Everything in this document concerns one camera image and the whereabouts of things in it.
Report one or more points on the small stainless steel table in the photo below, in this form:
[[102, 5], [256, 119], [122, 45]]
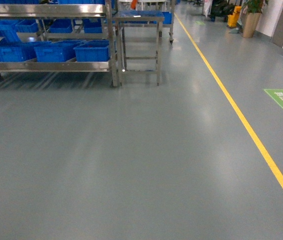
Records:
[[122, 19]]

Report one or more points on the potted plant in gold planter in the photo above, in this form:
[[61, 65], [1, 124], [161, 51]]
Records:
[[252, 10]]

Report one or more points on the blue plastic bin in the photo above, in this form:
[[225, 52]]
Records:
[[57, 52], [93, 51], [20, 51]]

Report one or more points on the yellow mop bucket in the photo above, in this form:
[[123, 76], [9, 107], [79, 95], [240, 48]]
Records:
[[233, 18]]

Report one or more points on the stainless steel shelf rack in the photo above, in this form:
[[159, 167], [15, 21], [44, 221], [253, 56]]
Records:
[[64, 11]]

